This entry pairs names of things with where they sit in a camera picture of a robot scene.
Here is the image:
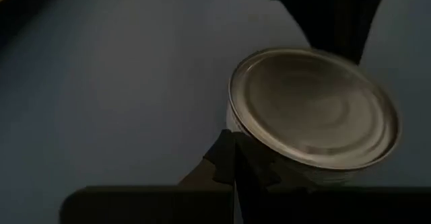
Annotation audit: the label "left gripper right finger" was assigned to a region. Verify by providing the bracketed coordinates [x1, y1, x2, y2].
[234, 131, 431, 224]

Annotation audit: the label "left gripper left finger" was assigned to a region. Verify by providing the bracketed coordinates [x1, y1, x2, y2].
[59, 128, 236, 224]

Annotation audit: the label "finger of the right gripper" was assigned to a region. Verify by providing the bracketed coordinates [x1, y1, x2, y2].
[336, 0, 393, 65]
[269, 0, 337, 56]

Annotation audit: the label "green label tuna can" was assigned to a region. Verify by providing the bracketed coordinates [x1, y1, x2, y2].
[226, 46, 401, 188]

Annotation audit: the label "blue table mat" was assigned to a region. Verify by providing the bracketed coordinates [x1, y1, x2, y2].
[0, 0, 431, 224]

